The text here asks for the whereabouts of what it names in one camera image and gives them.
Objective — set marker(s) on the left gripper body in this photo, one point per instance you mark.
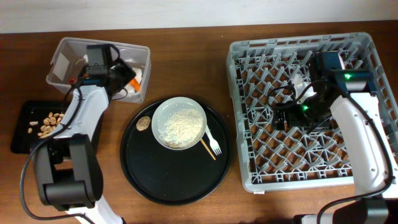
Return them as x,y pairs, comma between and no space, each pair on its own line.
125,71

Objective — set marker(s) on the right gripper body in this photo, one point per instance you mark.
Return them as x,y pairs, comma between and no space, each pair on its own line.
307,114

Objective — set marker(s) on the white paper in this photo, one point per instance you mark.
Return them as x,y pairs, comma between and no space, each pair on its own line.
138,77

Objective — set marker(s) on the orange carrot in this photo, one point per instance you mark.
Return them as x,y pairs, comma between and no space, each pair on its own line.
135,84

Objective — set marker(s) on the peanut shells pile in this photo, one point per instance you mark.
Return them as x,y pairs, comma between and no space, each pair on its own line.
45,127

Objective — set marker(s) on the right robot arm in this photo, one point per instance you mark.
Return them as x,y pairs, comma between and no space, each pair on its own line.
350,98

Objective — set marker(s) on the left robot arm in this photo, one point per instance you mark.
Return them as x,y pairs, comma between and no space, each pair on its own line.
67,172

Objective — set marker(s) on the grey dishwasher rack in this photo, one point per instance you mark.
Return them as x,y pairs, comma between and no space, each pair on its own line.
258,71

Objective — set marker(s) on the clear plastic bin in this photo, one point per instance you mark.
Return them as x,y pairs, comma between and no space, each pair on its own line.
70,58

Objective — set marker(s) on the brown round cookie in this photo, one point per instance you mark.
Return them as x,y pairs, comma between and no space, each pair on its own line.
143,123

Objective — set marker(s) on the grey plate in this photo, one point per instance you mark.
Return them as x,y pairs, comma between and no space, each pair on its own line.
168,107

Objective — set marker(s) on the black rectangular tray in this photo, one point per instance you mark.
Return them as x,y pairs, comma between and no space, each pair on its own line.
32,110

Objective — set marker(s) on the white plastic fork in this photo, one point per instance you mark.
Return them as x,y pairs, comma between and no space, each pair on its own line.
213,143

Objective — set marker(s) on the wooden chopstick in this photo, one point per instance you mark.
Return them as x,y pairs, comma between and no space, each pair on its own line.
207,148

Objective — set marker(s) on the round black tray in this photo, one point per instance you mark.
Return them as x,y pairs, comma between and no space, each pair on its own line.
174,177

